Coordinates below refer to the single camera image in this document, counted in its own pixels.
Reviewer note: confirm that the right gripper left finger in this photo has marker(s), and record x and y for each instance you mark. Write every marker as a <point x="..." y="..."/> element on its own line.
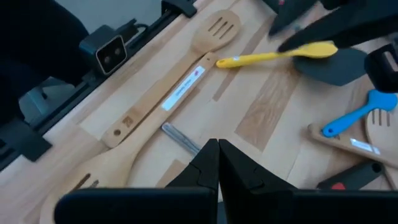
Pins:
<point x="186" y="205"/>

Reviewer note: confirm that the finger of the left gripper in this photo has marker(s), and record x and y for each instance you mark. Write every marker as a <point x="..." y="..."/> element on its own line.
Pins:
<point x="298" y="20"/>
<point x="367" y="21"/>

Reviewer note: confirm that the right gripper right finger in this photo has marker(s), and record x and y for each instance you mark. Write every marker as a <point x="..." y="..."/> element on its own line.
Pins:
<point x="248" y="202"/>

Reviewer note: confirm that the yellow silicone spoon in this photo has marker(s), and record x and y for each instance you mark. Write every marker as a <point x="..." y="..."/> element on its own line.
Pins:
<point x="248" y="59"/>

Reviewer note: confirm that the blue silicone spoon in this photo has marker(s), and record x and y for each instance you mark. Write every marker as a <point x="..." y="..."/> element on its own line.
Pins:
<point x="348" y="119"/>

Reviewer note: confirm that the plain wooden spoon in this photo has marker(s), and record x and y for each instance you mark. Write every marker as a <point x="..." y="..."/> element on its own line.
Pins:
<point x="339" y="143"/>

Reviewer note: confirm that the black office chair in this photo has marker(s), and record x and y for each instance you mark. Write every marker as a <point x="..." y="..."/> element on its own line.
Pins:
<point x="31" y="37"/>

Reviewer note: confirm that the small black table camera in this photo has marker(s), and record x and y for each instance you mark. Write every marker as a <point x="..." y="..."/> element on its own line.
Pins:
<point x="105" y="54"/>

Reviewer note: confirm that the black aluminium table frame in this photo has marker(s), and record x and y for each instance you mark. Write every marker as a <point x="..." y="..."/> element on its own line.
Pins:
<point x="25" y="140"/>

